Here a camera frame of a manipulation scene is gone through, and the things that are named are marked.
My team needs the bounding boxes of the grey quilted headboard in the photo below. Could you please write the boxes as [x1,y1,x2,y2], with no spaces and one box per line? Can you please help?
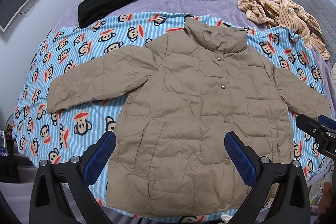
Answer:
[293,0,336,66]

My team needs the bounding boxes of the beige striped garment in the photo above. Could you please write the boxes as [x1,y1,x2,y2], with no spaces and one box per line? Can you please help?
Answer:
[238,0,330,60]

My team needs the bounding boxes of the khaki puffer jacket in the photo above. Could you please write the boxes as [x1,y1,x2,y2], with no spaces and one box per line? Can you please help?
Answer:
[47,18,331,217]

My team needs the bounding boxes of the blue monkey print blanket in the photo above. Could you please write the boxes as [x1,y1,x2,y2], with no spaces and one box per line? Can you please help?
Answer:
[11,11,334,224]

